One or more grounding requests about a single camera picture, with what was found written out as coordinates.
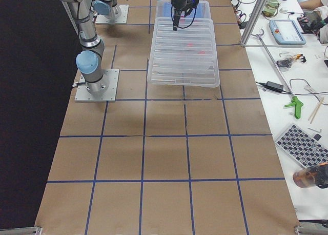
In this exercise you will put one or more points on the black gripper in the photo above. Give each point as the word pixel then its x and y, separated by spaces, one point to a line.
pixel 177 1

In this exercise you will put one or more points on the person forearm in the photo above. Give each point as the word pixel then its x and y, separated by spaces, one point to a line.
pixel 312 4

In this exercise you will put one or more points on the clear plastic storage box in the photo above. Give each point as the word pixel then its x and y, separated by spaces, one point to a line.
pixel 164 6

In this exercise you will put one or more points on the clear plastic box lid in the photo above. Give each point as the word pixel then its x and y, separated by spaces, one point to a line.
pixel 173 62

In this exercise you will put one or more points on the green jar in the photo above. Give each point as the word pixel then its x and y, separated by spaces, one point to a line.
pixel 271 8

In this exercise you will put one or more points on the teach pendant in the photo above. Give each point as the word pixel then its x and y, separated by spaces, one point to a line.
pixel 286 32

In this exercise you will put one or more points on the black power adapter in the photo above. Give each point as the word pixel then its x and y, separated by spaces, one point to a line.
pixel 275 87

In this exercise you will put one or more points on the small black orange gadget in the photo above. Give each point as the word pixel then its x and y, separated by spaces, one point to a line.
pixel 287 59

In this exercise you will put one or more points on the wooden chopsticks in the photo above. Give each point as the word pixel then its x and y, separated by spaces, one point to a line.
pixel 315 111

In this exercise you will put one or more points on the hex key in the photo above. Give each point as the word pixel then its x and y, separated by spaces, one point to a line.
pixel 314 130

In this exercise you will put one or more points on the checkered calibration board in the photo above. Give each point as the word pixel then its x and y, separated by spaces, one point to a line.
pixel 301 147

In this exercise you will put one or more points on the amber bottle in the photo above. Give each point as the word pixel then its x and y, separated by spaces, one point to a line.
pixel 313 176

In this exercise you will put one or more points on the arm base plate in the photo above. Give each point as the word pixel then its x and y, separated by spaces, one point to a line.
pixel 122 19
pixel 103 91

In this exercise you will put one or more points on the aluminium frame post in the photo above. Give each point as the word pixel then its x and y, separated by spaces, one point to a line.
pixel 252 21

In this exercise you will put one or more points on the green handled reacher grabber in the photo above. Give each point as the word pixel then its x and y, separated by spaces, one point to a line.
pixel 295 101

